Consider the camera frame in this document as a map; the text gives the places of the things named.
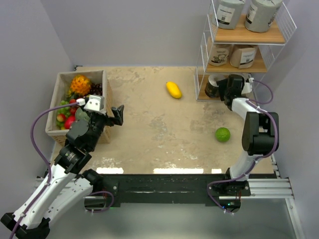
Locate woven lined fruit basket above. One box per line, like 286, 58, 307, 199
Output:
45, 70, 113, 146

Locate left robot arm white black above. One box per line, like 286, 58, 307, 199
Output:
0, 105, 124, 239

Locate green grapes bunch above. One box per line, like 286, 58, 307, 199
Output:
56, 107, 70, 128

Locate dark purple grapes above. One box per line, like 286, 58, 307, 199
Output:
89, 83, 103, 96

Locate small peach fruit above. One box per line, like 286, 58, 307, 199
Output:
56, 114, 66, 122

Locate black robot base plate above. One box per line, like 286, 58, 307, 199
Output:
74, 168, 251, 208

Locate black tissue roll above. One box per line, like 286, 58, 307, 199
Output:
204, 74, 224, 98

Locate green netted melon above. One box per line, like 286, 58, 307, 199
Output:
75, 108, 90, 122

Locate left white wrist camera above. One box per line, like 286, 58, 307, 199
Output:
84, 95, 106, 115

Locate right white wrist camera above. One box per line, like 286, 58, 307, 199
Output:
241, 77, 254, 95

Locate yellow mango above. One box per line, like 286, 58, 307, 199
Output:
166, 82, 182, 99

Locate clear white tissue roll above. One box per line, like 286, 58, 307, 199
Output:
241, 73, 252, 79

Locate white wire wooden shelf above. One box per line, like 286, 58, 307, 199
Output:
194, 0, 297, 101

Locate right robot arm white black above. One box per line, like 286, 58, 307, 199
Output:
216, 74, 279, 196

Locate orange spiky fruit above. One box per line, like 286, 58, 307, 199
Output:
68, 74, 91, 96

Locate red apple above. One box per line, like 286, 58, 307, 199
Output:
64, 115, 76, 129

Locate green lime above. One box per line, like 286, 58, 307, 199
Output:
215, 127, 231, 142

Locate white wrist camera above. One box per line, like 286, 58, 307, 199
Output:
241, 77, 254, 95
84, 95, 106, 115

